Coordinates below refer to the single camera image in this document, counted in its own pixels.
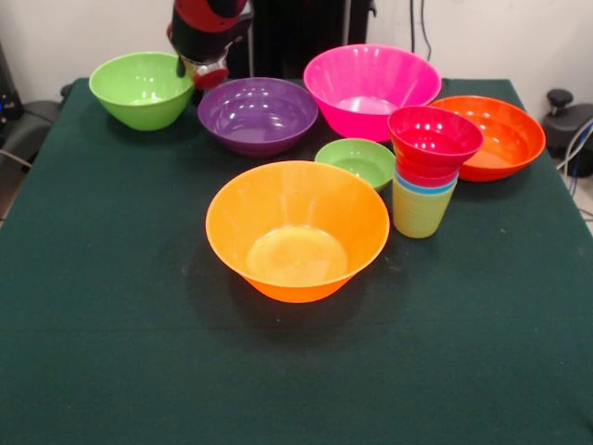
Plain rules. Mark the pink bowl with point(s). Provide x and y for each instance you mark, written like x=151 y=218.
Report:
x=366 y=83

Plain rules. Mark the black electronics box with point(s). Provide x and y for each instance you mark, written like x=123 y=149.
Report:
x=8 y=102

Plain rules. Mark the blue cup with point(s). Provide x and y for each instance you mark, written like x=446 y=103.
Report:
x=405 y=187

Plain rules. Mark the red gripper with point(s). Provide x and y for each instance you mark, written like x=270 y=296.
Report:
x=210 y=80

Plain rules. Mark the large orange bowl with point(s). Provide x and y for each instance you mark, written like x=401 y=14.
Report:
x=296 y=218

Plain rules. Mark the dark green tablecloth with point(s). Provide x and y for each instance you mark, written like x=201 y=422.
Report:
x=139 y=361

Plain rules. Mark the large green bowl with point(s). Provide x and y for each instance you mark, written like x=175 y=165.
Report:
x=139 y=88

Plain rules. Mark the black equipment with knob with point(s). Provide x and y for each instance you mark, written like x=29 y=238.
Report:
x=572 y=127

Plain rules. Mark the black table clamp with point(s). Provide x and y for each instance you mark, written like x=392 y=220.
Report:
x=66 y=90

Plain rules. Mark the yellow cup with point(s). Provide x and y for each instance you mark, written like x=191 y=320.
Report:
x=419 y=218

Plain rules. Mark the red-orange bowl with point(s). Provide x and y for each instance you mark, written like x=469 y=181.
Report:
x=509 y=139

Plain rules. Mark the purple bowl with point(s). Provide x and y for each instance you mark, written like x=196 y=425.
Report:
x=257 y=116

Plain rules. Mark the small red bowl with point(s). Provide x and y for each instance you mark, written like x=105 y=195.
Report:
x=435 y=134

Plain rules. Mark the small green bowl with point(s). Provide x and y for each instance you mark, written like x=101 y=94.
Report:
x=357 y=160

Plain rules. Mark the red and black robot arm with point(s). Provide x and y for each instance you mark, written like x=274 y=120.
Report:
x=208 y=28

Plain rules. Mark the red cup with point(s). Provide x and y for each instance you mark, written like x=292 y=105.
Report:
x=421 y=180

